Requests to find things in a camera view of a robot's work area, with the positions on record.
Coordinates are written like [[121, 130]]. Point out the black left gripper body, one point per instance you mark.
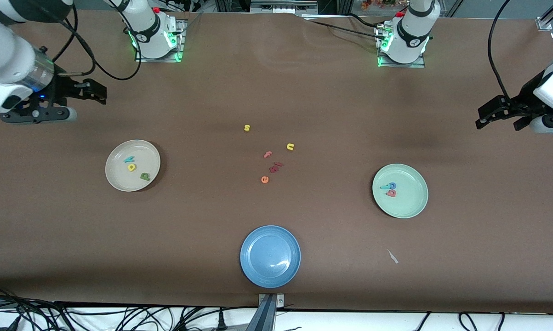
[[522, 101]]

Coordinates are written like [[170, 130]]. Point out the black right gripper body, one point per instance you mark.
[[63, 87]]

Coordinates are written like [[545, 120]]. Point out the green letter p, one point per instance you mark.
[[145, 176]]

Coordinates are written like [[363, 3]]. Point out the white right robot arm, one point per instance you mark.
[[5, 55]]

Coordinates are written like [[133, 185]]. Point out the beige brown plate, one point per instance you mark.
[[120, 177]]

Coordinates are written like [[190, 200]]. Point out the light green plate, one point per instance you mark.
[[409, 206]]

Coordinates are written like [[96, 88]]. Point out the brown table cover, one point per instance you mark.
[[74, 230]]

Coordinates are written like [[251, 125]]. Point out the orange brown background object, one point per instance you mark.
[[377, 3]]

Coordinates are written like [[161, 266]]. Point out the small white paper scrap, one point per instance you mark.
[[392, 256]]

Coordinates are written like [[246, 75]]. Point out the blue plate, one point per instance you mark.
[[270, 256]]

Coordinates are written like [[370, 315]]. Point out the black power plug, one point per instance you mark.
[[221, 323]]

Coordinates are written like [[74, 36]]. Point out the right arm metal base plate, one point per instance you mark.
[[156, 59]]

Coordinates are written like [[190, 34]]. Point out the aluminium frame profile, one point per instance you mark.
[[546, 20]]

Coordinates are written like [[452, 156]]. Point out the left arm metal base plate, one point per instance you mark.
[[400, 65]]

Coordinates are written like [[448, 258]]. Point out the grey metal frame piece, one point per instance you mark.
[[283, 5]]

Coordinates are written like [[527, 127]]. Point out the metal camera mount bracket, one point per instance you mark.
[[270, 301]]

